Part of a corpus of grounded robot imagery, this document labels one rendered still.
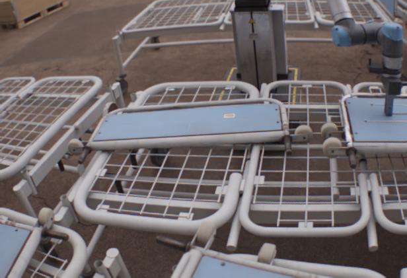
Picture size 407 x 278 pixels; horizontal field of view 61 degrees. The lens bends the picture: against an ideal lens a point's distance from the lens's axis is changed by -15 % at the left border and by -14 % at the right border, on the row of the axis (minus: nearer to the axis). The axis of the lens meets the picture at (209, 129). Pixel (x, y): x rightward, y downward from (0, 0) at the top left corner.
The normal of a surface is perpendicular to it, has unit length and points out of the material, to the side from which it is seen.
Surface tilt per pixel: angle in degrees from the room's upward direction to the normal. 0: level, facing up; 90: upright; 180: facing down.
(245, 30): 90
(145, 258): 0
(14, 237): 5
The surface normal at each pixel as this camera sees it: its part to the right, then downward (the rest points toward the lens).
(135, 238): -0.12, -0.84
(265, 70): -0.22, 0.55
